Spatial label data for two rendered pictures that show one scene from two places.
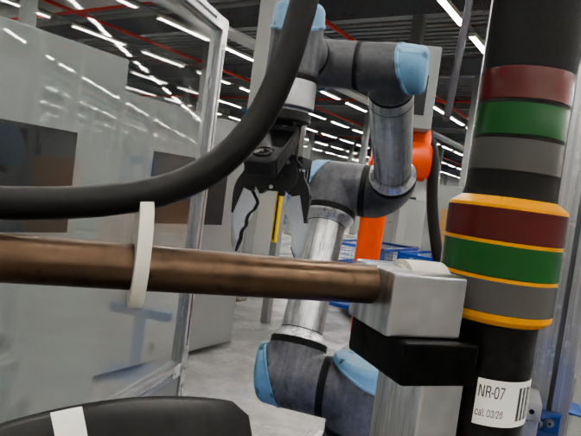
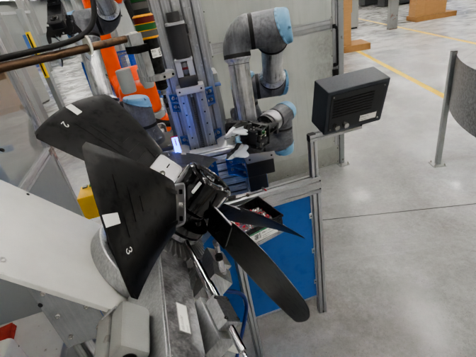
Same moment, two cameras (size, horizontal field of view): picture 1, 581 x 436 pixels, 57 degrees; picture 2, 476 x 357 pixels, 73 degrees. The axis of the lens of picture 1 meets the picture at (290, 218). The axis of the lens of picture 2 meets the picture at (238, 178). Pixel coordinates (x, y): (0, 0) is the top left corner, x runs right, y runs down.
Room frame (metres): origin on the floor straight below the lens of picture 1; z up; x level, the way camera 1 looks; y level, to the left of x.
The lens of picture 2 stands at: (-0.53, 0.12, 1.57)
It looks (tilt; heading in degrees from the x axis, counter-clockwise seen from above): 29 degrees down; 335
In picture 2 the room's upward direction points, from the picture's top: 11 degrees counter-clockwise
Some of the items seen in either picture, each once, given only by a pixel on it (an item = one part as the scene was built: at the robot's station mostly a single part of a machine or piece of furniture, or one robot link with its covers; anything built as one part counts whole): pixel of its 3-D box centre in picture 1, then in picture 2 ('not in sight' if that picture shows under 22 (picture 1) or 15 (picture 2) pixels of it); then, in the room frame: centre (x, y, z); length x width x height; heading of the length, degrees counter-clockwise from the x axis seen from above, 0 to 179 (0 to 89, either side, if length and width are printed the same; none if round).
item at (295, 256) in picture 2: not in sight; (235, 275); (0.53, -0.27, 0.45); 0.82 x 0.02 x 0.66; 75
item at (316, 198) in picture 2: not in sight; (319, 257); (0.42, -0.69, 0.39); 0.04 x 0.04 x 0.78; 75
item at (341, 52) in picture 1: (322, 63); not in sight; (0.87, -0.02, 1.78); 0.11 x 0.11 x 0.08; 75
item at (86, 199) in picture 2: not in sight; (106, 198); (0.63, 0.11, 1.02); 0.16 x 0.10 x 0.11; 75
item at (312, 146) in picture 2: not in sight; (312, 155); (0.42, -0.69, 0.96); 0.03 x 0.03 x 0.20; 75
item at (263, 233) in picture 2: not in sight; (247, 223); (0.35, -0.30, 0.85); 0.22 x 0.17 x 0.07; 89
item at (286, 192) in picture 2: not in sight; (220, 212); (0.53, -0.27, 0.82); 0.90 x 0.04 x 0.08; 75
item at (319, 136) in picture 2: not in sight; (334, 131); (0.40, -0.79, 1.04); 0.24 x 0.03 x 0.03; 75
